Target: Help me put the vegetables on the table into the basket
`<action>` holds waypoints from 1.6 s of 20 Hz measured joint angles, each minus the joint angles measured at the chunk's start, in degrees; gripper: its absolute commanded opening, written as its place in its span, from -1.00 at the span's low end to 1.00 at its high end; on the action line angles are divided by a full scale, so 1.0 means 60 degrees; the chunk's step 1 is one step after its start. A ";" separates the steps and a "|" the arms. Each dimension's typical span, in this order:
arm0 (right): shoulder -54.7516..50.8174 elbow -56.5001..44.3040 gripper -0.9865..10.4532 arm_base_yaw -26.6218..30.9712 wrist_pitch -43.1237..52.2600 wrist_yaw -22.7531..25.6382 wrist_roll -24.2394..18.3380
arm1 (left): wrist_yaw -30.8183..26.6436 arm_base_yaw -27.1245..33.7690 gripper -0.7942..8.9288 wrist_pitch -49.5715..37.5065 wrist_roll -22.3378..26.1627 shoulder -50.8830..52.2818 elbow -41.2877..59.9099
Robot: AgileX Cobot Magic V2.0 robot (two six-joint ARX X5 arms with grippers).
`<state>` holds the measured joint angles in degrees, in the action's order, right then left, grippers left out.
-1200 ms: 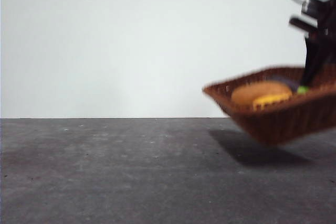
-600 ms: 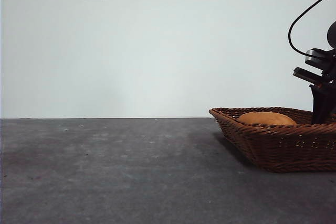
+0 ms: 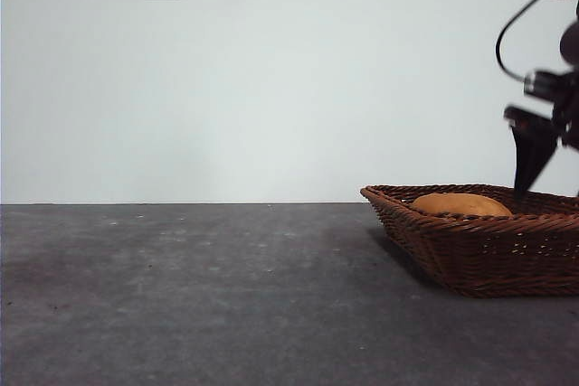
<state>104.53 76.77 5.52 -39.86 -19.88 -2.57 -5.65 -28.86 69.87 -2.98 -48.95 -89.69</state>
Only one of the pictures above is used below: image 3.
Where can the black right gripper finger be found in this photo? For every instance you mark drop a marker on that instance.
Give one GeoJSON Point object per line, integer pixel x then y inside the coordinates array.
{"type": "Point", "coordinates": [534, 155]}

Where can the brown potato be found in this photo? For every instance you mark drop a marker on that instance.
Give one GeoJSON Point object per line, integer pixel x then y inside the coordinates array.
{"type": "Point", "coordinates": [461, 205]}

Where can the brown wicker basket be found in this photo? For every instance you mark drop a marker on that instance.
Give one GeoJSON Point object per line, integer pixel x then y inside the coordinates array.
{"type": "Point", "coordinates": [488, 255]}

